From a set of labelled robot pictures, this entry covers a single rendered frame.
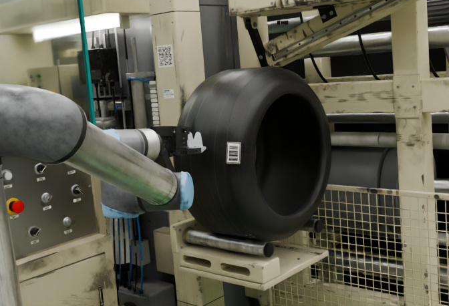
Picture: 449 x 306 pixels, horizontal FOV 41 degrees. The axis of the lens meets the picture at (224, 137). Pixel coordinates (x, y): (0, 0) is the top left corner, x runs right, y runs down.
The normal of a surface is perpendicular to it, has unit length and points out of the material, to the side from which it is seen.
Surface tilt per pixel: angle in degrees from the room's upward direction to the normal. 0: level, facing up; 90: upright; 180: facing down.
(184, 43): 90
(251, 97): 55
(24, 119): 85
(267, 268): 90
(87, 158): 131
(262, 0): 90
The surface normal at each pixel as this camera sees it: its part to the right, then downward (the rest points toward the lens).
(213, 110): -0.58, -0.47
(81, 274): 0.76, 0.02
